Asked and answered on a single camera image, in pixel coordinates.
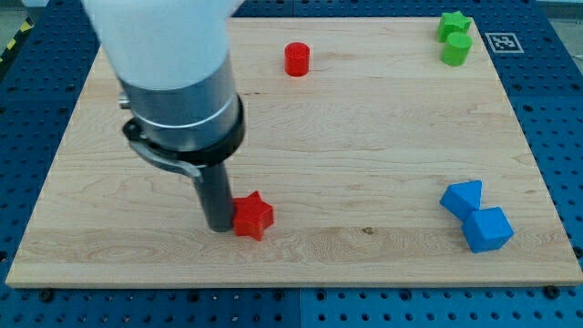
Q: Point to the red star block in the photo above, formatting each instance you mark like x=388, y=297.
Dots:
x=252, y=216

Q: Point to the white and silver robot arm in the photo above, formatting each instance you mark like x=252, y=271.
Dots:
x=172, y=59

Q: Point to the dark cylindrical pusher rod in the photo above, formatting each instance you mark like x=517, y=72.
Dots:
x=215, y=197

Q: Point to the light wooden board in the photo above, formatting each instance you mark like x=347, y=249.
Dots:
x=354, y=157

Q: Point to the red cylinder block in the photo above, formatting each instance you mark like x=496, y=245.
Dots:
x=297, y=59

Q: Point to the blue triangular prism block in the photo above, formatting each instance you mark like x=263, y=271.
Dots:
x=462, y=198

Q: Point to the green cylinder block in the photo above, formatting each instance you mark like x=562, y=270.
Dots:
x=456, y=50

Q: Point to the blue cube block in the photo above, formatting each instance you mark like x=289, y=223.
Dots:
x=487, y=230

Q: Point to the green star block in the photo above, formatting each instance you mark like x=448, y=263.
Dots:
x=450, y=23

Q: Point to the white fiducial marker tag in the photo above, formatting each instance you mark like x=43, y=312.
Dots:
x=504, y=43

